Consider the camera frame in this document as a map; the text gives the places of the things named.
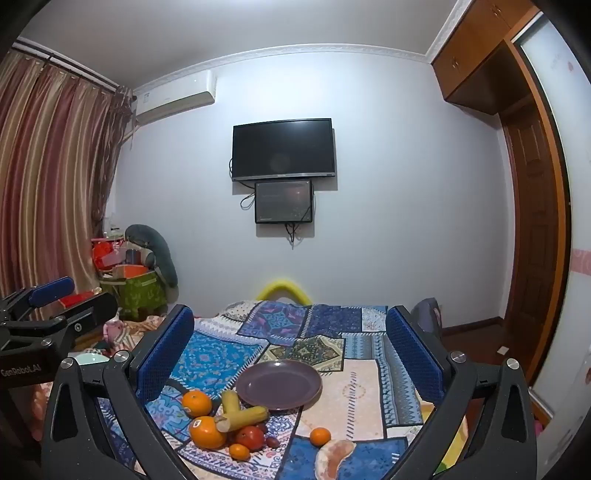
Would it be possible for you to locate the yellow foam cushion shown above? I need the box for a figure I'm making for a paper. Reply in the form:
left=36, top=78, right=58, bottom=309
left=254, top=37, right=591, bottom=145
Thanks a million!
left=257, top=278, right=311, bottom=306

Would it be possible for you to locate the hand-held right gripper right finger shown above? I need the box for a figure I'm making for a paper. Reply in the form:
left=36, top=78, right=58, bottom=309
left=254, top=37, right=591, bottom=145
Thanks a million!
left=385, top=305, right=539, bottom=480

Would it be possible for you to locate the purple plate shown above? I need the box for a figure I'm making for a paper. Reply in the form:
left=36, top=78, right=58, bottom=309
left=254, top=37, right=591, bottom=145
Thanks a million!
left=236, top=360, right=323, bottom=412

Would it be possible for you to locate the grey backpack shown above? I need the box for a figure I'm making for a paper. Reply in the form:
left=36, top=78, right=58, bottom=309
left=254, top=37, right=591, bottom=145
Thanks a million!
left=411, top=298, right=444, bottom=336

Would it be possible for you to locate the red basket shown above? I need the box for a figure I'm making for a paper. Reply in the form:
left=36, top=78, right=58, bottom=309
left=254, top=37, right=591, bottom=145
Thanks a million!
left=91, top=237, right=126, bottom=269

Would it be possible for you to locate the white air conditioner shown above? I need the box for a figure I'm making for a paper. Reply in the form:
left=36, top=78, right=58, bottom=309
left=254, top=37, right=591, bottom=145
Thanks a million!
left=133, top=71, right=218, bottom=126

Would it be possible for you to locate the white sliding wardrobe door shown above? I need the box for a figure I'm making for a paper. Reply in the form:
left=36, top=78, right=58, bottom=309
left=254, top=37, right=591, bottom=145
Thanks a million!
left=516, top=13, right=591, bottom=418

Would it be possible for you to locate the patchwork printed blanket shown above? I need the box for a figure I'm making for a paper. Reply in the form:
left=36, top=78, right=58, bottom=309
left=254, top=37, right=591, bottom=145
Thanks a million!
left=92, top=300, right=462, bottom=480

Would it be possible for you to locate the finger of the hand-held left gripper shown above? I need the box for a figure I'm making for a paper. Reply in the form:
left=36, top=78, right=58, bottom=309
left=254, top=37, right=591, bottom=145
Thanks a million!
left=44, top=292, right=119, bottom=344
left=0, top=276, right=75, bottom=324

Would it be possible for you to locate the red tomato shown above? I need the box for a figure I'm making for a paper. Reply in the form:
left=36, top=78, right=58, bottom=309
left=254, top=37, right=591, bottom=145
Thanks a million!
left=237, top=425, right=266, bottom=452

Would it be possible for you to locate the large orange with sticker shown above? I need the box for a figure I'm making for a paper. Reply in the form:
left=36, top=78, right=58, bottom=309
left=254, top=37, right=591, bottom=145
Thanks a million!
left=181, top=390, right=213, bottom=419
left=188, top=416, right=228, bottom=450

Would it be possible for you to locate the black wall television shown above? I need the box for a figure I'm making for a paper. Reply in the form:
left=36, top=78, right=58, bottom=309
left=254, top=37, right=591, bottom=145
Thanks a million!
left=232, top=118, right=336, bottom=182

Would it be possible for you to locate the striped brown curtain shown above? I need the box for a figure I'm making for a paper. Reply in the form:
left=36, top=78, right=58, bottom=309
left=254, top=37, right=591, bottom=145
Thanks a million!
left=0, top=46, right=134, bottom=308

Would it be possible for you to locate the wooden overhead cabinet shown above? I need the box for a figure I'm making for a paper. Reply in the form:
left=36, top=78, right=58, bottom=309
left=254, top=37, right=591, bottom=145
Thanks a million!
left=431, top=0, right=541, bottom=117

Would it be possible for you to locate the brown wooden door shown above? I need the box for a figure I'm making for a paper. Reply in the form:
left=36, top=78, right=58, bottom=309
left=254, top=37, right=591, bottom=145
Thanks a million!
left=499, top=104, right=563, bottom=356

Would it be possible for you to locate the pale green bowl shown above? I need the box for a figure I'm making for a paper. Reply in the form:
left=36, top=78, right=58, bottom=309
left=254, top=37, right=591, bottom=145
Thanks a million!
left=68, top=351, right=110, bottom=366

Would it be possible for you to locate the grey plush toy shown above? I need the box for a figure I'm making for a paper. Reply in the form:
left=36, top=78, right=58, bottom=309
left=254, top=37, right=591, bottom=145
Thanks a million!
left=124, top=224, right=179, bottom=291

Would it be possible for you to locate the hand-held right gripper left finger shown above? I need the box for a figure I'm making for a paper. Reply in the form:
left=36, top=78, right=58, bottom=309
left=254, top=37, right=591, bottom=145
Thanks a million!
left=41, top=304, right=204, bottom=480

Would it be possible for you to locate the small black wall monitor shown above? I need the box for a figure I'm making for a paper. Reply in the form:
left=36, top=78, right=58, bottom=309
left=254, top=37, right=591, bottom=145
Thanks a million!
left=254, top=179, right=315, bottom=225

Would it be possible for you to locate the pink floral sheet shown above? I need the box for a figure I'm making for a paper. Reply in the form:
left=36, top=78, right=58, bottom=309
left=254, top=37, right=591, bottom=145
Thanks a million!
left=28, top=316, right=162, bottom=398

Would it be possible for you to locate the white curtain rail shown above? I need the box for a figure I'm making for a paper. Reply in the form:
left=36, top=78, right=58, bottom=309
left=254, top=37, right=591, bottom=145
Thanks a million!
left=11, top=39, right=136, bottom=101

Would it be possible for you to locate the green patterned box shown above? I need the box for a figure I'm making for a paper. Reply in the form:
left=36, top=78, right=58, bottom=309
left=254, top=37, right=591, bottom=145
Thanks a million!
left=98, top=270, right=168, bottom=320

